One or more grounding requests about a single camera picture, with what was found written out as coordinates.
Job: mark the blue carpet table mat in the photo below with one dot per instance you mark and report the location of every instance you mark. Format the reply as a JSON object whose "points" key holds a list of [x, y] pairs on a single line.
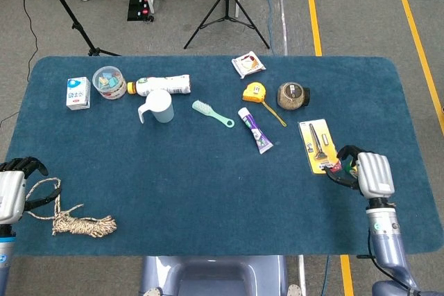
{"points": [[138, 171]]}

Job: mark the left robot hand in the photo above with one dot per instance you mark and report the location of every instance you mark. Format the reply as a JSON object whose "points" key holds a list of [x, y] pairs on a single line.
{"points": [[10, 192]]}

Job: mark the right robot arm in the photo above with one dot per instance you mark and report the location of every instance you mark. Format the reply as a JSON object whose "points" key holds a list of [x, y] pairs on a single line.
{"points": [[386, 240]]}

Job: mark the razor in yellow blister pack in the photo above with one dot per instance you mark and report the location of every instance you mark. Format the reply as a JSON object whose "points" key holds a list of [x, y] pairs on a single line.
{"points": [[317, 140]]}

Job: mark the black slanted light stand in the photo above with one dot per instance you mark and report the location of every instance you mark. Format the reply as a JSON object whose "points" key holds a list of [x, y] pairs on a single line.
{"points": [[71, 15]]}

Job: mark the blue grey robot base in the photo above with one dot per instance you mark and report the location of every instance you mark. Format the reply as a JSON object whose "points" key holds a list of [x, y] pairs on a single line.
{"points": [[215, 275]]}

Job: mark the round glass jar black lid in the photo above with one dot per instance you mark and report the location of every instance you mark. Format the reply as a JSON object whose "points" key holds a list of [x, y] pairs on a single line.
{"points": [[291, 96]]}

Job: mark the white blue milk carton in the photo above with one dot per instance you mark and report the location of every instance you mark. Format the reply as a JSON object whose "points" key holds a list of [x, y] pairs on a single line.
{"points": [[78, 93]]}

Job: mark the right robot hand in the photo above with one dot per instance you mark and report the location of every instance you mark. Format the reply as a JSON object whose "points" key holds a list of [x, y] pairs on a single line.
{"points": [[376, 174]]}

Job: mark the black power strip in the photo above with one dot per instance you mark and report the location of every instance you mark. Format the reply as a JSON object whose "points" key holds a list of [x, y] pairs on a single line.
{"points": [[138, 3]]}

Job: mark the clear plastic candy jar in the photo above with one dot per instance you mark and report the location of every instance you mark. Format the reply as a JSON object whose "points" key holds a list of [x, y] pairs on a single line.
{"points": [[109, 82]]}

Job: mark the white snack packet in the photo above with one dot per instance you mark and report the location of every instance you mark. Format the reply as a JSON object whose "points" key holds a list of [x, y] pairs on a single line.
{"points": [[248, 64]]}

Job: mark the yellow tape measure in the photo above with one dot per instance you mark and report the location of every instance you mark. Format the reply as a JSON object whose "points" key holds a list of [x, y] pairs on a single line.
{"points": [[255, 92]]}

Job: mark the white bottle yellow cap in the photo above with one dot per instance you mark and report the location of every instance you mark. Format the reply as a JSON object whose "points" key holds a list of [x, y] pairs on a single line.
{"points": [[163, 84]]}

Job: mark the purple toothpaste tube white cap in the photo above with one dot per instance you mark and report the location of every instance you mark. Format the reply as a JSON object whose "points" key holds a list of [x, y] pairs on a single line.
{"points": [[255, 129]]}

